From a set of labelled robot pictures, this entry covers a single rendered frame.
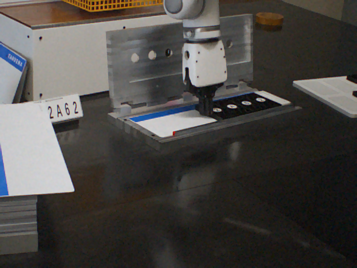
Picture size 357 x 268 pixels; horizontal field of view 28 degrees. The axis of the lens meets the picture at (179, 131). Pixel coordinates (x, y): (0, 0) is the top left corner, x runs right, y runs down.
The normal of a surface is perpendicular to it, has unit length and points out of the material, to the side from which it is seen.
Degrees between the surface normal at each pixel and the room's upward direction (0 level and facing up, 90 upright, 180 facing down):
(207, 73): 76
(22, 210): 90
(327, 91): 0
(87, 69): 90
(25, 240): 90
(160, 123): 0
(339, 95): 0
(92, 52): 90
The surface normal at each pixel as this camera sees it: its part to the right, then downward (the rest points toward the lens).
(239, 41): 0.63, 0.18
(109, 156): 0.07, -0.93
